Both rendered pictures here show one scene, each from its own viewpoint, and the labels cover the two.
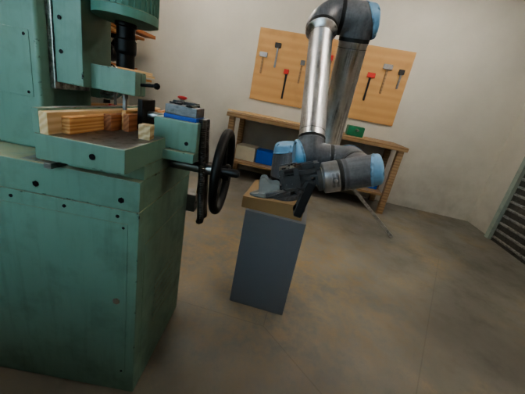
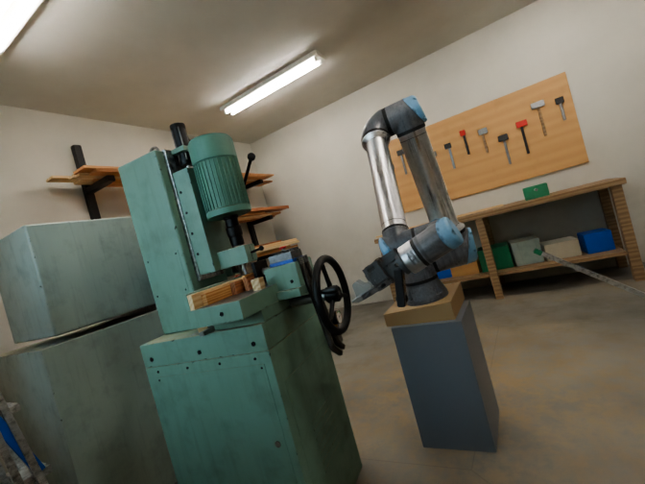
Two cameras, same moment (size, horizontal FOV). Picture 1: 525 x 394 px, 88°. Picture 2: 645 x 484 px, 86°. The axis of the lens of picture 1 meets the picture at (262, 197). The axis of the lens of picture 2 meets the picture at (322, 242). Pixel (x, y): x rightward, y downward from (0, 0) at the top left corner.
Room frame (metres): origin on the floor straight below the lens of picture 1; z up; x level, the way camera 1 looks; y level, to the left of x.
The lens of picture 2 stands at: (-0.26, -0.35, 1.01)
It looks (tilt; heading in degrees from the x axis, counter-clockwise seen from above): 1 degrees down; 23
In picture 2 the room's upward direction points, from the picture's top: 15 degrees counter-clockwise
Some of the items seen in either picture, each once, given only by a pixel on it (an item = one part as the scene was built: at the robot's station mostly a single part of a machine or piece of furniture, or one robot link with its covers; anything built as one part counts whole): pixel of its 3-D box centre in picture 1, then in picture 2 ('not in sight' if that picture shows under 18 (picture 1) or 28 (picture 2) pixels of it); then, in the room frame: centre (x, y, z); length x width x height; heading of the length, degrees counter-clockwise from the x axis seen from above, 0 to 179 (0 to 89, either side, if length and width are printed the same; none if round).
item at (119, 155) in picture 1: (156, 141); (274, 289); (0.89, 0.38, 0.87); 0.61 x 0.30 x 0.06; 0
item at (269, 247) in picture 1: (269, 251); (446, 371); (1.36, -0.10, 0.27); 0.30 x 0.30 x 0.55; 83
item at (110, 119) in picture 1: (128, 119); (250, 281); (0.88, 0.47, 0.92); 0.23 x 0.02 x 0.04; 0
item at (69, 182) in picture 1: (88, 161); (235, 326); (0.89, 0.61, 0.76); 0.57 x 0.45 x 0.09; 90
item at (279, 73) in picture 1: (326, 77); (468, 153); (4.00, -0.53, 1.50); 2.00 x 0.04 x 0.90; 83
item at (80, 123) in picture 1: (133, 118); (255, 279); (0.94, 0.49, 0.92); 0.62 x 0.02 x 0.04; 0
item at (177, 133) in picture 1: (183, 132); (290, 274); (0.89, 0.30, 0.91); 0.15 x 0.14 x 0.09; 0
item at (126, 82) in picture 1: (119, 83); (237, 257); (0.89, 0.51, 1.03); 0.14 x 0.07 x 0.09; 90
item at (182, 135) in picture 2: not in sight; (181, 145); (0.89, 0.63, 1.53); 0.08 x 0.08 x 0.17; 0
